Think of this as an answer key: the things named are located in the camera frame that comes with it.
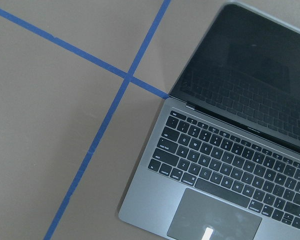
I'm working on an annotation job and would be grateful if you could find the grey laptop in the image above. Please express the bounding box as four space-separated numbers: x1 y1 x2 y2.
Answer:
118 1 300 240

